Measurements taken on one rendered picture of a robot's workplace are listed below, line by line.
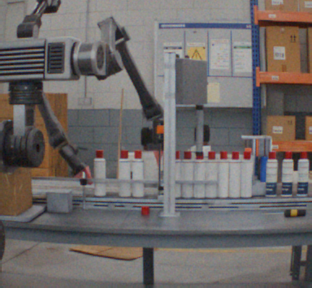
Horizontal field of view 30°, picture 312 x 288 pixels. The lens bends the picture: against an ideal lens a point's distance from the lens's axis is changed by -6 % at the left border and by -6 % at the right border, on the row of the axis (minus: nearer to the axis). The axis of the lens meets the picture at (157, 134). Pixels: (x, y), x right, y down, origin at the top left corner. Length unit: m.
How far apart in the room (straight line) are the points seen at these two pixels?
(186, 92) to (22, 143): 0.74
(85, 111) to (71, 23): 1.12
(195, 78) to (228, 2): 4.64
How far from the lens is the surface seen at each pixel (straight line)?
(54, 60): 2.12
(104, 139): 7.35
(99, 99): 7.35
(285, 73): 6.20
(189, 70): 2.53
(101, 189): 2.72
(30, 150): 2.15
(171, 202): 2.55
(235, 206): 2.67
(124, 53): 2.67
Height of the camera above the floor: 1.30
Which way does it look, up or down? 3 degrees down
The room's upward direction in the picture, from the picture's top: straight up
